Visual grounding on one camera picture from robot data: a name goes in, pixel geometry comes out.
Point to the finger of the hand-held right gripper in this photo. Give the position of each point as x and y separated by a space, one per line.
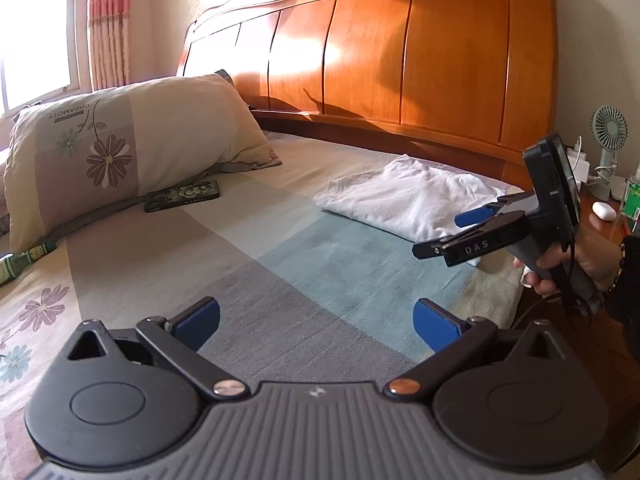
470 217
427 251

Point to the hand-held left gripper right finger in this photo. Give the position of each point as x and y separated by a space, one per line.
435 327

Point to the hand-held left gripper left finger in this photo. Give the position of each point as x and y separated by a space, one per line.
200 322

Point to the white printed t-shirt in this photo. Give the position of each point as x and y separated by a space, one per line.
400 195

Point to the person's right hand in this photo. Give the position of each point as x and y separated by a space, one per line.
597 265

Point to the white charger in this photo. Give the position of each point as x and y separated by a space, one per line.
580 167

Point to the wooden nightstand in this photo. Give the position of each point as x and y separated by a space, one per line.
615 230

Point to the green desk fan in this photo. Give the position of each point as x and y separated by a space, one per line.
609 127

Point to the green plastic bottle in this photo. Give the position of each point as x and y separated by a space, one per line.
631 200

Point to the black cartoon phone case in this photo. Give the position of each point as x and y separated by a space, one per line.
182 196

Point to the wooden headboard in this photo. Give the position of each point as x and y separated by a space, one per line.
375 60

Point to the green glass bottle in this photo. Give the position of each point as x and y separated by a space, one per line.
25 262

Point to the floral pillow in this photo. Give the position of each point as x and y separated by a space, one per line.
175 125

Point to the pink striped curtain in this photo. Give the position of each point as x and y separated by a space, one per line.
110 25

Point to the window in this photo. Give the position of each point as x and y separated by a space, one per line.
35 35

